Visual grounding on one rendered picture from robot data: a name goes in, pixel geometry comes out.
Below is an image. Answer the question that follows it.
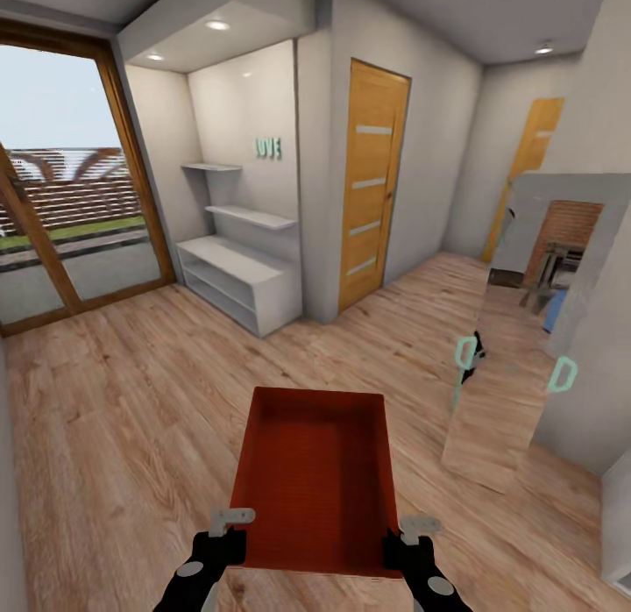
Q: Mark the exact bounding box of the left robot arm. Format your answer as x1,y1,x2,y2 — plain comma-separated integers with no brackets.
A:
152,508,255,612

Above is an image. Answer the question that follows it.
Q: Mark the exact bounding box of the storage box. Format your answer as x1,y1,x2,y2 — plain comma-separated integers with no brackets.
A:
230,387,403,579

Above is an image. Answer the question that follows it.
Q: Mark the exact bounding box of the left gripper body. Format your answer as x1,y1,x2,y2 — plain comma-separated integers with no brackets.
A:
192,529,247,571

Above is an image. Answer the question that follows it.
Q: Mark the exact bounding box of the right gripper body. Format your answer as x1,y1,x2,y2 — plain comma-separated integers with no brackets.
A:
381,535,435,582

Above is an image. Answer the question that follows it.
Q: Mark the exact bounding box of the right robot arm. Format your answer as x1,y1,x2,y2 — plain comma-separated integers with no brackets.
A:
381,516,472,612

